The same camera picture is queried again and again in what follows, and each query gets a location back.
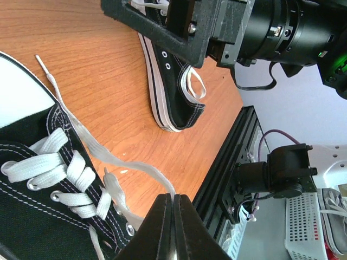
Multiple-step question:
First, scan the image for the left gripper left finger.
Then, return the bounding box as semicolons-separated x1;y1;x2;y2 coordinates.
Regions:
116;193;175;260

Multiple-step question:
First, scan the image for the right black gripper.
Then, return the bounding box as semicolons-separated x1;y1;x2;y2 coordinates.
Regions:
101;1;255;68

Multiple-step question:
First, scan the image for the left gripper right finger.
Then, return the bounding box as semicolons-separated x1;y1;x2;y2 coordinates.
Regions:
173;194;230;260

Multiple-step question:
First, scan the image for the white lace of sneaker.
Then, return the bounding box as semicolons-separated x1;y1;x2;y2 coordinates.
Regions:
130;0;170;17
0;54;177;260

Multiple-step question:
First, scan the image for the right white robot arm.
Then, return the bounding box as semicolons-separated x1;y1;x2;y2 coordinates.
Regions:
101;1;346;98

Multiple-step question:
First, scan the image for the white perforated plastic basket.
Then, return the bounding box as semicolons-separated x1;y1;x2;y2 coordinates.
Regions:
285;193;327;260

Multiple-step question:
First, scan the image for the spare sneaker in background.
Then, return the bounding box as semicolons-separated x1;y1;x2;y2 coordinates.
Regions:
317;188;346;256

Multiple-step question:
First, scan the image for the black aluminium frame rail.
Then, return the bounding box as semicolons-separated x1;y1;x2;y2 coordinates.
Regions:
191;105;272;260

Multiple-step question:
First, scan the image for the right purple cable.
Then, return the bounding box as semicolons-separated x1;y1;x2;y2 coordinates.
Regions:
248;129;301;223

